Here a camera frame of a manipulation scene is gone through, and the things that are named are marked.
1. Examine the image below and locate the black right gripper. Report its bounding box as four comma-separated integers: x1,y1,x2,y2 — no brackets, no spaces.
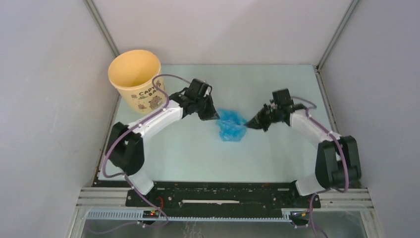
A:
243,103,281,132

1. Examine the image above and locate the blue plastic trash bag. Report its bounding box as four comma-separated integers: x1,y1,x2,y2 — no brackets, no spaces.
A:
216,108,247,142

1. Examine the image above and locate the yellow capybara trash bin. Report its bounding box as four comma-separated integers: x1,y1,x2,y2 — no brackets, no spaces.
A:
108,50,166,115

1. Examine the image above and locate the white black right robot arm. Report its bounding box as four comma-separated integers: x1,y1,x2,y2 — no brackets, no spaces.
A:
245,89,362,207

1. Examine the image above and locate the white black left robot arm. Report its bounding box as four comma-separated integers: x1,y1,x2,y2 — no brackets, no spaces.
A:
101,79,220,207

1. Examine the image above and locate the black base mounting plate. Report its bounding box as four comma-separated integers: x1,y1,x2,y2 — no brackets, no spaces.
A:
92,179,330,219

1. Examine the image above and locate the small electronics board with LEDs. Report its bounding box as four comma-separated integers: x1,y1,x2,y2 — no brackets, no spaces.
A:
142,210,160,219

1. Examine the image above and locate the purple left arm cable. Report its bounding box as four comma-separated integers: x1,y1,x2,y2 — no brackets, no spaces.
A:
102,74,198,229

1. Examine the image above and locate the white cable duct rail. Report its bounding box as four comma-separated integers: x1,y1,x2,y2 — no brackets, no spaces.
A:
86,210,293,223

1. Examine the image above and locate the aluminium frame rail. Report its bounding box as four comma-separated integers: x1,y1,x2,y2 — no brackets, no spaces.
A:
76,187,130,208

